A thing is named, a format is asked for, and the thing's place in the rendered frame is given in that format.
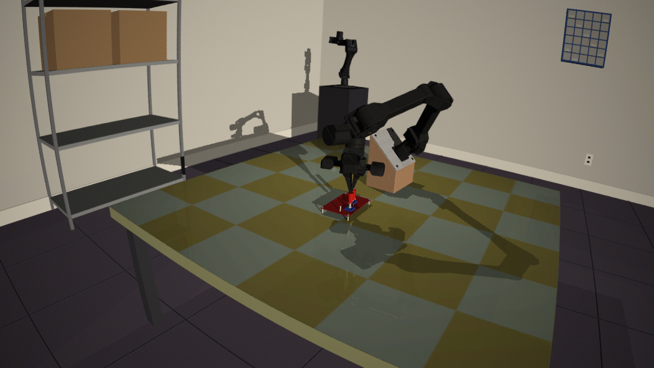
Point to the red circuit board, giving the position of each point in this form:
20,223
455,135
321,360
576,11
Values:
346,204

